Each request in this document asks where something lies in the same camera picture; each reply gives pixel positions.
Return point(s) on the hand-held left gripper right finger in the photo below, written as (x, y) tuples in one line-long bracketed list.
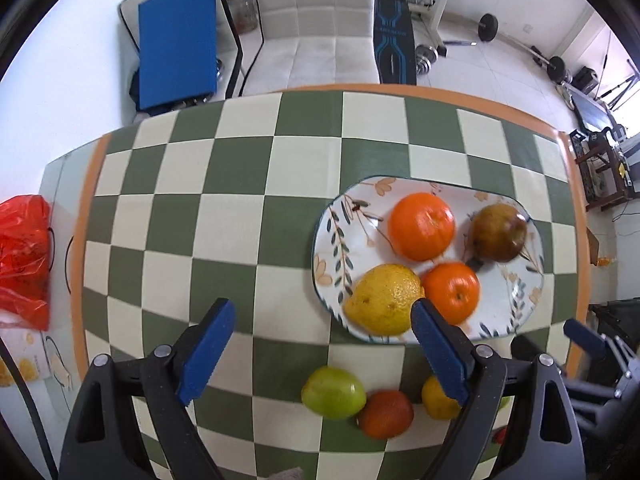
[(441, 355)]

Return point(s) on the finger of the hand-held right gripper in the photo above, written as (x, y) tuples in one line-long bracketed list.
[(535, 352), (584, 336)]

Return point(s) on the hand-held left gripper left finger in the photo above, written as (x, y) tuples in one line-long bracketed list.
[(205, 355)]

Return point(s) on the yellow orange citrus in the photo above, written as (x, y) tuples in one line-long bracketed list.
[(436, 402)]

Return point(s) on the red orange tangerine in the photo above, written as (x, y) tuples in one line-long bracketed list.
[(386, 414)]

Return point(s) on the green apple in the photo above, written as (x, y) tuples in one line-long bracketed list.
[(332, 392)]

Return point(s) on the floral oval ceramic plate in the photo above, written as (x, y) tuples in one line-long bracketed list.
[(350, 220)]

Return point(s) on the black furniture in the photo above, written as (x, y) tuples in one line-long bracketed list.
[(617, 317)]

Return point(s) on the small orange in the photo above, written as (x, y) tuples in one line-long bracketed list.
[(452, 292)]

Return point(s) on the yellow lemon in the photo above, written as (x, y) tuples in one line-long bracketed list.
[(382, 300)]

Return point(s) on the cardboard box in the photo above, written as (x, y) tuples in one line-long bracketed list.
[(593, 246)]

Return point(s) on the brown green pear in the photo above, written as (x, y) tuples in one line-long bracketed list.
[(498, 232)]

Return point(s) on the large orange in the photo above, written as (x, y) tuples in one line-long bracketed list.
[(422, 226)]

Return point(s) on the dark wooden shelf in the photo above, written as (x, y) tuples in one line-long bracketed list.
[(602, 170)]

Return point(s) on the white printed box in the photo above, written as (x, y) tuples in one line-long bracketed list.
[(30, 365)]

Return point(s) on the green cream checkered table mat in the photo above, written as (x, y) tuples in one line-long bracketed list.
[(240, 170)]

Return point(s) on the red plastic bag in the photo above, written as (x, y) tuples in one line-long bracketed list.
[(22, 255)]

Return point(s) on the black flat screen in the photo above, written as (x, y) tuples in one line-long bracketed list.
[(594, 110)]

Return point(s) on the black speaker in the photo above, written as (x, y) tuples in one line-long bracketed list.
[(585, 80)]

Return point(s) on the chrome dumbbell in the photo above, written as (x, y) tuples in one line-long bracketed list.
[(430, 59)]

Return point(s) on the blue board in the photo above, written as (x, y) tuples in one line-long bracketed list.
[(177, 42)]

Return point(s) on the black blue exercise mat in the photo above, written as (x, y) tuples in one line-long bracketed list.
[(395, 40)]

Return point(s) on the black barbell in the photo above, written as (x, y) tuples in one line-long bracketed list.
[(488, 27)]

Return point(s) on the white weight bench rack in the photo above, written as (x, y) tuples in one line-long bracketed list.
[(440, 5)]

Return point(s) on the cream padded chair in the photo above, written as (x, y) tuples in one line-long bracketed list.
[(312, 15)]

